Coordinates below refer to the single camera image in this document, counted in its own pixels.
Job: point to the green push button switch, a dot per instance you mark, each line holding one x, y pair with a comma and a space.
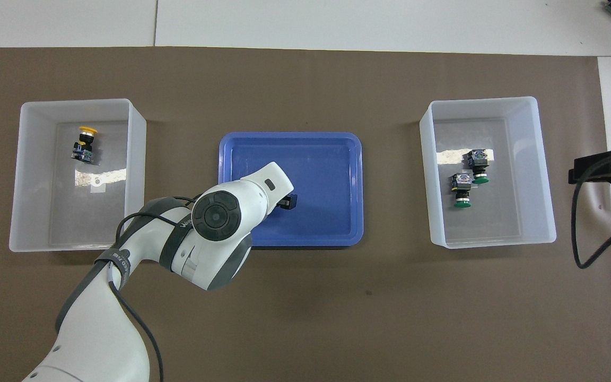
478, 159
462, 183

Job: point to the yellow push button switch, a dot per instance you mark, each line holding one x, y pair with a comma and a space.
84, 151

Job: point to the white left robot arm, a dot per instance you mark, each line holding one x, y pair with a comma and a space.
220, 249

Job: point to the blue plastic tray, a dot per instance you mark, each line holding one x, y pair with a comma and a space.
332, 212

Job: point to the white translucent plastic box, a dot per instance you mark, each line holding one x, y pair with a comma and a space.
88, 223
496, 223

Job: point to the brown paper table mat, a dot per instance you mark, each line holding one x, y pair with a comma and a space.
337, 307

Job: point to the small white sticker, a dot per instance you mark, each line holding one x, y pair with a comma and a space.
97, 185

